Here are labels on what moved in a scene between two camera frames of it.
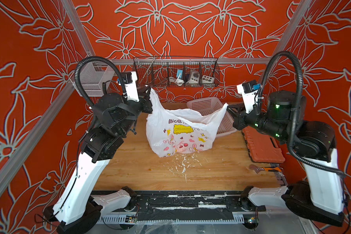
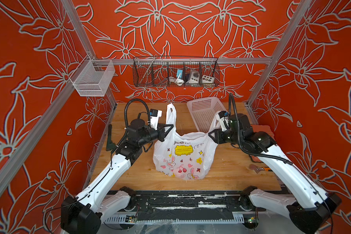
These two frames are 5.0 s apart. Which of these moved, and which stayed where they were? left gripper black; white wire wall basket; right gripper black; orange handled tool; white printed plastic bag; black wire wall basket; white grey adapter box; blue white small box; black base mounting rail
Moved: left gripper black; right gripper black; white printed plastic bag
Stayed: orange handled tool; black wire wall basket; white grey adapter box; black base mounting rail; blue white small box; white wire wall basket
